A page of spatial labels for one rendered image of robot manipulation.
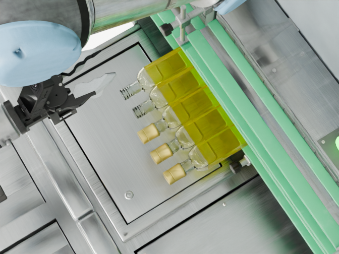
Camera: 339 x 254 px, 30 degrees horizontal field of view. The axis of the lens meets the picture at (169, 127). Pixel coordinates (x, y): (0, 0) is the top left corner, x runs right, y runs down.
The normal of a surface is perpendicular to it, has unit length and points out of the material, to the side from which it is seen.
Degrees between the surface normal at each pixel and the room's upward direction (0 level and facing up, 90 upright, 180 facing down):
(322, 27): 0
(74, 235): 90
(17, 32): 85
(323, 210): 90
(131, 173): 90
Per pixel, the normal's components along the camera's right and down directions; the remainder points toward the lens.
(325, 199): 0.00, -0.31
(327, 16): -0.85, 0.50
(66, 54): 0.41, 0.89
